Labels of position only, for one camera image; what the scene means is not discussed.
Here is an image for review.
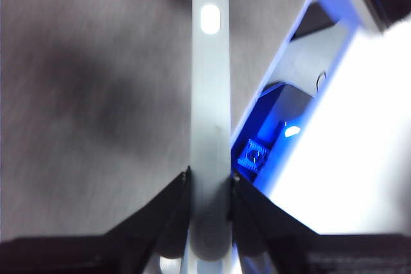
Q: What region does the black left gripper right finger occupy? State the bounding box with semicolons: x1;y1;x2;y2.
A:
228;175;319;274

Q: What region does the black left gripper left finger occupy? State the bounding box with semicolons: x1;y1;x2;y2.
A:
105;166;193;274

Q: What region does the grey-handled sponge cup brush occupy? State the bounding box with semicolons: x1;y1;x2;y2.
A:
159;0;241;274

